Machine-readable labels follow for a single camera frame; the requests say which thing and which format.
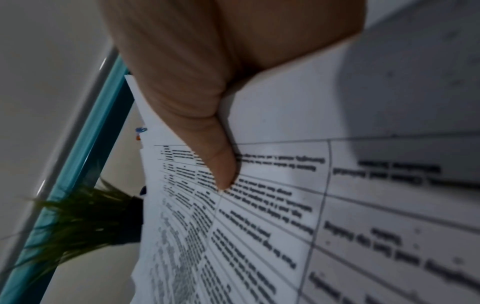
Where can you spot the person's right hand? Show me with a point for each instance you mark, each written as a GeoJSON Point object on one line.
{"type": "Point", "coordinates": [180, 44]}

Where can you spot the printed paper bundle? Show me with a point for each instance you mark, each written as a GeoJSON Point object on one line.
{"type": "Point", "coordinates": [337, 118]}

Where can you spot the glass window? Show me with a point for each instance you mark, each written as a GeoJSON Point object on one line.
{"type": "Point", "coordinates": [86, 148]}

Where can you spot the small dark blue box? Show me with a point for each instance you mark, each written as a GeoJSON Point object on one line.
{"type": "Point", "coordinates": [143, 191]}

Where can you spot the potted green plant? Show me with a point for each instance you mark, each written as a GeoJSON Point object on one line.
{"type": "Point", "coordinates": [75, 225]}

